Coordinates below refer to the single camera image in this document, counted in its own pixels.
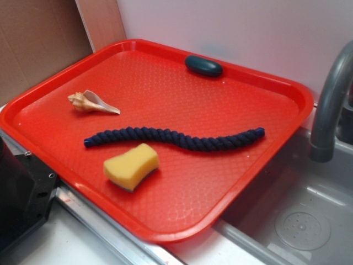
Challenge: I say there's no beige spiral seashell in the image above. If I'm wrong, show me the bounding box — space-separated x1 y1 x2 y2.
67 90 121 115

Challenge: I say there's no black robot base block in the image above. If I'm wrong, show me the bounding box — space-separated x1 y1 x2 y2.
1 140 57 254

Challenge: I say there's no red plastic tray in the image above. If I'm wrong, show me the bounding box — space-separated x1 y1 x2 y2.
1 40 314 243

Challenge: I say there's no yellow sponge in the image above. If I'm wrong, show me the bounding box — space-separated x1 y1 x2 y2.
103 144 160 192

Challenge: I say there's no dark green soap bar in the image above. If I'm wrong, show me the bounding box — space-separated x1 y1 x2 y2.
184 55 223 77

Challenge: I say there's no grey curved faucet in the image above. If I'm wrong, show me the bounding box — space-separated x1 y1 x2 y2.
309 41 352 162

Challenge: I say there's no grey plastic sink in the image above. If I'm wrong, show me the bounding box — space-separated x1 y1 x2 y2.
166 117 352 264

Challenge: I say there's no brown cardboard panel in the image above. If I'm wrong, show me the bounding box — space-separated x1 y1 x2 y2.
1 1 126 105

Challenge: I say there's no dark blue twisted rope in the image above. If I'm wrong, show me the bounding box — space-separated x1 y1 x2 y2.
83 126 265 152

